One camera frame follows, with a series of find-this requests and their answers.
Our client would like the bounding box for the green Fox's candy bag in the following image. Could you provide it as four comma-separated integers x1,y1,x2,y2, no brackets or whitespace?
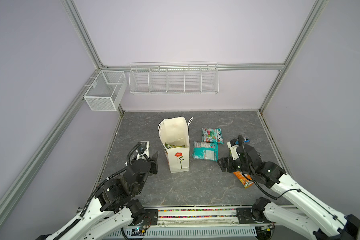
165,143,186,149

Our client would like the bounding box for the white floral paper bag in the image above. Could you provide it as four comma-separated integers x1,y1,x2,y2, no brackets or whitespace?
158,117,193,173

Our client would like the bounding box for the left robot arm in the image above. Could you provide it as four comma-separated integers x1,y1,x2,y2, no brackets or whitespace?
38,141,158,240

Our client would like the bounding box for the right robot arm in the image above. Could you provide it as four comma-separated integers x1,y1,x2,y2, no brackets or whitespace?
217,135,360,240

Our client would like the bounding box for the orange Fox's fruits bag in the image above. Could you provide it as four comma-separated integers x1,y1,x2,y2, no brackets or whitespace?
234,171,254,189

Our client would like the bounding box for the teal Fox's candy bag back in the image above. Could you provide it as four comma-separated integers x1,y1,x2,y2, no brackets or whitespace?
192,142,218,162

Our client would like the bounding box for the teal fox's candy bag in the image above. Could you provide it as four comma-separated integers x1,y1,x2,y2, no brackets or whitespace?
192,142,218,162
202,128,224,144

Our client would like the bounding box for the teal Fox's candy bag front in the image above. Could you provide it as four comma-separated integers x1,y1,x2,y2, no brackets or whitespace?
202,128,224,144

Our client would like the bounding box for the blue M&M's packet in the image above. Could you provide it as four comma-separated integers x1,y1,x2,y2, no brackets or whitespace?
230,137,250,146

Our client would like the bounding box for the small white mesh basket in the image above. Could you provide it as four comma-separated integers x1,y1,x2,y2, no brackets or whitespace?
84,71,128,112

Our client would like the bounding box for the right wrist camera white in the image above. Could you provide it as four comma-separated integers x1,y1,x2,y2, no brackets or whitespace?
227,139,239,160

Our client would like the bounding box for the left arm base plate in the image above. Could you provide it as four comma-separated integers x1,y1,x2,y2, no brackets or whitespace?
141,209,159,226

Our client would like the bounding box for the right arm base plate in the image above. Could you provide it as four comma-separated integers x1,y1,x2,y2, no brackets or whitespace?
236,208,271,224

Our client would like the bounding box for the long white wire basket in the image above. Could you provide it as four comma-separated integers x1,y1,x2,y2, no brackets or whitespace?
129,62,220,95

